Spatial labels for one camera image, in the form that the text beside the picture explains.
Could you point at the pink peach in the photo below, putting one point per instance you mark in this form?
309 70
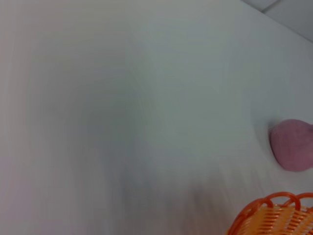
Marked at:
293 147

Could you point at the orange woven plastic basket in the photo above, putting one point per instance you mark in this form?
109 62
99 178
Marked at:
281 218

